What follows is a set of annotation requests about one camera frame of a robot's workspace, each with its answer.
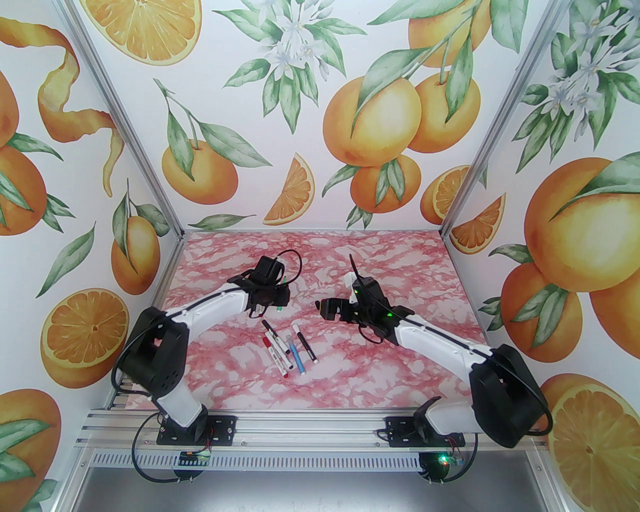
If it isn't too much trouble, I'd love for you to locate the aluminium frame post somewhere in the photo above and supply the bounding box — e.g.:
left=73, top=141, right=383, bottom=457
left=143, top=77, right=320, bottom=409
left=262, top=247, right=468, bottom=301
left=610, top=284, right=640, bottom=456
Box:
left=439, top=0, right=585, bottom=240
left=60, top=0, right=185, bottom=246

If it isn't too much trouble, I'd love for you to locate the black base cable loop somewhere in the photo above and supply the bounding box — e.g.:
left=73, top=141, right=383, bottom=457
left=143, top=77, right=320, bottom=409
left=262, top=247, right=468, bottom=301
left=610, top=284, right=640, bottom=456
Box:
left=420, top=435, right=481, bottom=485
left=129, top=412, right=211, bottom=485

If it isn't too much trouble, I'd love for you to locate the slotted metal strip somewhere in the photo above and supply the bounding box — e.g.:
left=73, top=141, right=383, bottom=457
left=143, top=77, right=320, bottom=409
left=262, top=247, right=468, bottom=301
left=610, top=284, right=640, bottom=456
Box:
left=82, top=450, right=541, bottom=473

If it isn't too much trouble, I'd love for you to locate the slim black pen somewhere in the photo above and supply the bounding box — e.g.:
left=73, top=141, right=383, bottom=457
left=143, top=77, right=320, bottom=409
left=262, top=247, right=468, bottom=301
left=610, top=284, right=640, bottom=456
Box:
left=292, top=324, right=319, bottom=364

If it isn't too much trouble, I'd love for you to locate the slim blue pen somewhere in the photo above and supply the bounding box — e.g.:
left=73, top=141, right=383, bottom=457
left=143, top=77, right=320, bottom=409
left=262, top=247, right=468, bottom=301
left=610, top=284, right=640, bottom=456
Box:
left=287, top=337, right=307, bottom=376

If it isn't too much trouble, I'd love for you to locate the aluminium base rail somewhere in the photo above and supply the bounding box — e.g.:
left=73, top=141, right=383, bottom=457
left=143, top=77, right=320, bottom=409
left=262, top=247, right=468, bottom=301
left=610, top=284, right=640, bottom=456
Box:
left=75, top=395, right=551, bottom=453

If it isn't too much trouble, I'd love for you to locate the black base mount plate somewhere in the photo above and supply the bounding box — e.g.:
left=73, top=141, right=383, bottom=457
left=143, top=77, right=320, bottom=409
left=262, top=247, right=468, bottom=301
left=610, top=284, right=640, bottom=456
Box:
left=387, top=415, right=466, bottom=448
left=156, top=415, right=237, bottom=446

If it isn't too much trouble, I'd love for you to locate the white marker dark label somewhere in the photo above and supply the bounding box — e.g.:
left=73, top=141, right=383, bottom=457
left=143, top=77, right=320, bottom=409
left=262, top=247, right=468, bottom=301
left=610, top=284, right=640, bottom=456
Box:
left=260, top=320, right=291, bottom=356

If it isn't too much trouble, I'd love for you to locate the white marker red end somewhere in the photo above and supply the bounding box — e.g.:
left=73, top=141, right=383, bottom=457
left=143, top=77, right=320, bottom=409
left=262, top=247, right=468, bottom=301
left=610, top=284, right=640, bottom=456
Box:
left=259, top=338, right=290, bottom=378

